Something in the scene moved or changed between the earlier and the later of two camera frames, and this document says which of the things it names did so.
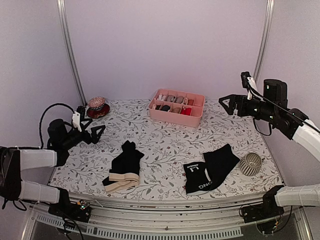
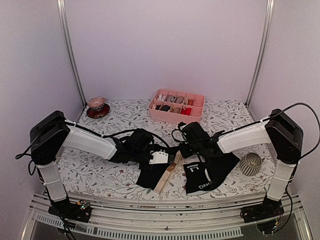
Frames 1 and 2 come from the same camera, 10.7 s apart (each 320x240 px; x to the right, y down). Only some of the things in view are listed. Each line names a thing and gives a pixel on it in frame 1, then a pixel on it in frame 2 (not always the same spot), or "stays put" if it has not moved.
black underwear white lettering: x=202 y=177 stays put
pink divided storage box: x=177 y=107 stays put
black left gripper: x=88 y=139 → x=151 y=147
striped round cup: x=250 y=164 stays put
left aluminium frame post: x=61 y=5 stays put
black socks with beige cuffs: x=124 y=172 → x=169 y=174
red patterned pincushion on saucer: x=98 y=108 stays put
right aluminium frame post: x=264 y=40 stays put
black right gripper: x=235 y=98 → x=185 y=152
